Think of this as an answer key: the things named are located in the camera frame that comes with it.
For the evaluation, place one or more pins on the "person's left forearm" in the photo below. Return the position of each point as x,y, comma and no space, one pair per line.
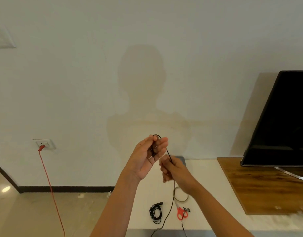
114,207

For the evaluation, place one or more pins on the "black television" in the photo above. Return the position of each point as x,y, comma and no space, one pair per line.
282,120

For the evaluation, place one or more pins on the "silver television stand leg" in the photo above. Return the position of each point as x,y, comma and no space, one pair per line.
293,173

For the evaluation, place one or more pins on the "wooden board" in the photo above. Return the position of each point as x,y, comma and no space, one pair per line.
267,190

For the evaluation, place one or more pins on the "white scrap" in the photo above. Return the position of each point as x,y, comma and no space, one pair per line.
109,194

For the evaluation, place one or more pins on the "person's right hand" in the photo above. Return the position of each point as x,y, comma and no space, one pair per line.
181,175

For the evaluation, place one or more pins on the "clear tape roll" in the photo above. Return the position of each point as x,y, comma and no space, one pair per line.
182,201

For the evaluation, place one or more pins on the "person's right forearm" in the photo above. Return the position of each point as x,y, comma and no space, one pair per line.
220,214

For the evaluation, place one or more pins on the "grey lidded container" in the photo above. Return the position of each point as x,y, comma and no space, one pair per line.
182,160

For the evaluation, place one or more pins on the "white wall switch panel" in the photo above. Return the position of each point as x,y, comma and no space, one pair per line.
3,38

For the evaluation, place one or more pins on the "red scissors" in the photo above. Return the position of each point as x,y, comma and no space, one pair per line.
179,215

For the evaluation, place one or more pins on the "person's left hand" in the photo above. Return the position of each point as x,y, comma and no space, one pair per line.
141,160

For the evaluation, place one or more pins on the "white wall socket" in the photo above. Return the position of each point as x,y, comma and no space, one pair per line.
48,143

